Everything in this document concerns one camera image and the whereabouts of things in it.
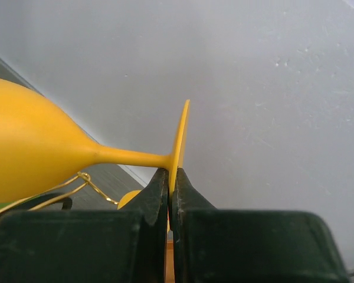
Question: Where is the wooden compartment tray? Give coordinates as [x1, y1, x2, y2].
[165, 240, 175, 283]

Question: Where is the orange wine glass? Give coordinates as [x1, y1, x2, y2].
[117, 190, 141, 210]
[0, 78, 190, 203]

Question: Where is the orange wine glass front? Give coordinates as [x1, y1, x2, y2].
[0, 78, 190, 203]

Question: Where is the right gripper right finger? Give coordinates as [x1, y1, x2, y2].
[169, 169, 350, 282]

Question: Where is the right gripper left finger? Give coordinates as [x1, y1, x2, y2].
[0, 169, 168, 282]

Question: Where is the gold wire glass rack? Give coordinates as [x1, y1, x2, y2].
[0, 172, 120, 236]

